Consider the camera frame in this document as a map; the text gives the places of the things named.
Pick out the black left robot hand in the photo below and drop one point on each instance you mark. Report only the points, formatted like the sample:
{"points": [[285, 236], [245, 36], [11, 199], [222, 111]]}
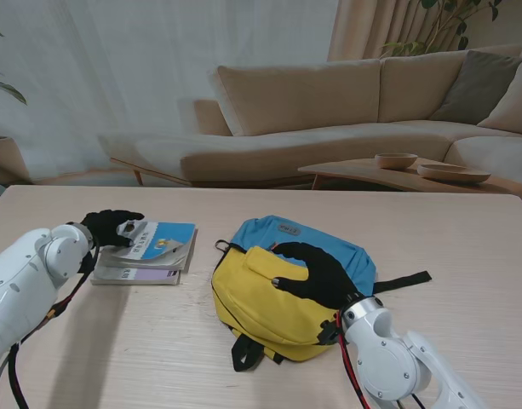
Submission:
{"points": [[101, 226]]}

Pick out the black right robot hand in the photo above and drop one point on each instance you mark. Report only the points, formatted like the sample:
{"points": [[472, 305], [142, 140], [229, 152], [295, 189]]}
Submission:
{"points": [[328, 283]]}

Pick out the blue cover book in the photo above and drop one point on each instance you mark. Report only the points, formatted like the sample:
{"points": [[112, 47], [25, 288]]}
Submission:
{"points": [[171, 238]]}

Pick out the blue and yellow school backpack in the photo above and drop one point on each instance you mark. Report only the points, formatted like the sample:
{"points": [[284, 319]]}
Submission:
{"points": [[260, 307]]}

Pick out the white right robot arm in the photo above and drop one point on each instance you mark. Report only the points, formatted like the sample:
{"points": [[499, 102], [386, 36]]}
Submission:
{"points": [[388, 358]]}

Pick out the purple cover book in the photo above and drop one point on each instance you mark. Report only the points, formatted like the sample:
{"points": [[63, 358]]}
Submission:
{"points": [[145, 278]]}

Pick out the beige plant pot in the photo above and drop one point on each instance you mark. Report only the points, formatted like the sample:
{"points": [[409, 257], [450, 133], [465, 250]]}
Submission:
{"points": [[5, 159]]}

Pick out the wooden coffee table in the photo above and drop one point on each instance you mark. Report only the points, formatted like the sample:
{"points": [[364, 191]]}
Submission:
{"points": [[371, 174]]}

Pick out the small wooden bowl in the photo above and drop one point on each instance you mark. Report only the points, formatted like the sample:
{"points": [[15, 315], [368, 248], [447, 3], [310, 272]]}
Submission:
{"points": [[396, 161]]}

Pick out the beige sofa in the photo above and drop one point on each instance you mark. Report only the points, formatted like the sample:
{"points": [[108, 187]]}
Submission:
{"points": [[294, 128]]}

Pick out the white sheer curtain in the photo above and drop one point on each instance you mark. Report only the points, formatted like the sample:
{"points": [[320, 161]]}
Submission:
{"points": [[116, 64]]}

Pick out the wide shallow wooden bowl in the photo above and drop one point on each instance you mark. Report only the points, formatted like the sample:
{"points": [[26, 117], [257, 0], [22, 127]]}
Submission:
{"points": [[452, 174]]}

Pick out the dark green leaf plant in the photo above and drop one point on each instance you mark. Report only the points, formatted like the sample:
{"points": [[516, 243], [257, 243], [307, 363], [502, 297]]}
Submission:
{"points": [[9, 87]]}

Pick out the grey cushion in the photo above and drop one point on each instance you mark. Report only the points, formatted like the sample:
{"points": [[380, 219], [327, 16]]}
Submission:
{"points": [[473, 89]]}

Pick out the beige curtain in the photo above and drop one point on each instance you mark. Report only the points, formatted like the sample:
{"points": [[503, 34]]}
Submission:
{"points": [[363, 30]]}

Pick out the beige cushion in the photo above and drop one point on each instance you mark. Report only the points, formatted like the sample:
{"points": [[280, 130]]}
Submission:
{"points": [[514, 106]]}

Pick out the tall green leafy plant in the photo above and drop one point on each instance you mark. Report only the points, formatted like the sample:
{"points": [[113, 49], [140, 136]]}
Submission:
{"points": [[452, 21]]}

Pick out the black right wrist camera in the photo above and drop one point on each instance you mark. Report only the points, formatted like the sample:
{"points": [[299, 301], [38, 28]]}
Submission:
{"points": [[328, 332]]}

